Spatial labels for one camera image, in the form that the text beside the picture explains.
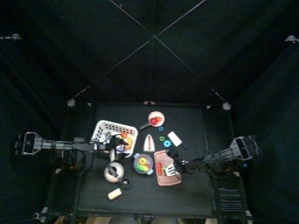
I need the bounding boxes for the orange toy carrot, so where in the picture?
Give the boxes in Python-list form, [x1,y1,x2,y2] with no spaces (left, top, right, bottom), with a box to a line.
[120,131,135,151]

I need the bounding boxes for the white toy spatula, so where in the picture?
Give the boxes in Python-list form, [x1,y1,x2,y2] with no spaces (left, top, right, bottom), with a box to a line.
[163,163,177,178]

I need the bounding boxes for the white plastic basket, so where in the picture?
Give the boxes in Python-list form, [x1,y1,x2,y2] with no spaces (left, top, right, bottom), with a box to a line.
[89,119,139,158]

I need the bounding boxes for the pink cutting board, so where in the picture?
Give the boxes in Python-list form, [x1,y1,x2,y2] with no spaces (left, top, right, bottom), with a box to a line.
[153,149,183,187]

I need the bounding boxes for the white red toy iron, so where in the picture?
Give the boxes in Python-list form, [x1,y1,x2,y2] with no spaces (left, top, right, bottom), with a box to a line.
[143,133,156,153]

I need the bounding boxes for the pink toy frying pan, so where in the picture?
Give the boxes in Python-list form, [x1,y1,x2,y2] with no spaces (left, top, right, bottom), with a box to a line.
[137,110,165,130]

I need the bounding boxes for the red toy tomato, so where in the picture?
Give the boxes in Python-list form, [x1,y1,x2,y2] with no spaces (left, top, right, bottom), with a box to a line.
[149,115,164,126]

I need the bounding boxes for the cream toy bread block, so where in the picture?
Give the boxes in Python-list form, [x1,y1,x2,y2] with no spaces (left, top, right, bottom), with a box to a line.
[107,187,124,201]

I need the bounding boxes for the white toy cleaver black handle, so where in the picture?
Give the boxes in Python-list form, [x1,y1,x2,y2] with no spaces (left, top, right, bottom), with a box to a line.
[167,131,189,151]

